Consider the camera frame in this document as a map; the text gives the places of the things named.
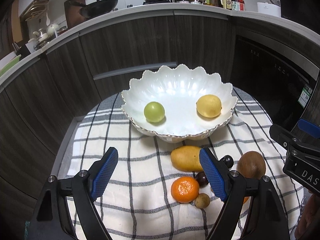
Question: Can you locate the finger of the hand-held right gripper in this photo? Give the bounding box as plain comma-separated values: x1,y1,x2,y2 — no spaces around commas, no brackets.
297,119,320,140
269,124,300,155

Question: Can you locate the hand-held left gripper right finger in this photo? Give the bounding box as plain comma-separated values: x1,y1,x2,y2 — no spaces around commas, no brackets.
199,147,292,240

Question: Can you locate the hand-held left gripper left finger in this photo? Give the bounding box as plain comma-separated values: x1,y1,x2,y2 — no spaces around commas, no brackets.
25,147,119,240

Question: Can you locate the dark purple plum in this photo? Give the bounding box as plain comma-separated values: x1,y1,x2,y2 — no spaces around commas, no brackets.
195,172,207,187
219,155,234,168

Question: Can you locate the small brown longan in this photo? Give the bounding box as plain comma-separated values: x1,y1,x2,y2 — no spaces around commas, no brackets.
195,193,211,209

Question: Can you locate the yellow mango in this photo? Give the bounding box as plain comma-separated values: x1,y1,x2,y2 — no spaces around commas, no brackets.
170,146,204,172

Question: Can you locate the brown kiwi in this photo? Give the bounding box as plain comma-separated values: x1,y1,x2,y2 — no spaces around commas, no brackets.
236,151,266,180

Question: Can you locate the white scalloped bowl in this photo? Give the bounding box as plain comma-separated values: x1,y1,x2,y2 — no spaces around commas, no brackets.
121,64,238,143

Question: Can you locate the person's right hand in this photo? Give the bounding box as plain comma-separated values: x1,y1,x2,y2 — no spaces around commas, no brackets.
295,192,320,240

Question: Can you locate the green sticker label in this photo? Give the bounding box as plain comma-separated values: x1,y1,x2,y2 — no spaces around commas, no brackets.
299,85,313,108

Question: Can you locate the white checked cloth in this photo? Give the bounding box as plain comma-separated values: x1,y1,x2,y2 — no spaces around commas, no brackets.
57,86,307,240

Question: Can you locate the yellow lemon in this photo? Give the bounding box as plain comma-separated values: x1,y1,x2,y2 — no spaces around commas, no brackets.
196,94,223,118

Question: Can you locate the black built-in dishwasher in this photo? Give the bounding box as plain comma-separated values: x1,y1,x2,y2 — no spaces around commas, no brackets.
232,34,320,132

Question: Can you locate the green apple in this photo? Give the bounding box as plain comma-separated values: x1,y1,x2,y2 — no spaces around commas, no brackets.
144,101,166,123

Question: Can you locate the black countertop appliance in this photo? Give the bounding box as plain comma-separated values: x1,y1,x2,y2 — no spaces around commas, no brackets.
277,0,320,35

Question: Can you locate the white round pot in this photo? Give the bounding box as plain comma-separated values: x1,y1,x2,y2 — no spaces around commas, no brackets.
257,2,282,17

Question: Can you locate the dark wood kitchen cabinet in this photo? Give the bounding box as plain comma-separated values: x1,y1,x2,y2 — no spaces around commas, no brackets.
0,12,237,230

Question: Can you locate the wooden chopping board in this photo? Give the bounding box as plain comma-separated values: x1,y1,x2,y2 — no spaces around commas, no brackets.
64,0,85,29

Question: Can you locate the black wok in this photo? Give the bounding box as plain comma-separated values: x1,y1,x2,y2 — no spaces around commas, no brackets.
69,0,119,18

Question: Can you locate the grey kitchen countertop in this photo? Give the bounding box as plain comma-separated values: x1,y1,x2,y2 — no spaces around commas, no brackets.
0,2,320,87

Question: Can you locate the grey drawer handle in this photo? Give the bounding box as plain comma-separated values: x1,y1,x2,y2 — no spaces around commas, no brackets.
94,61,177,80

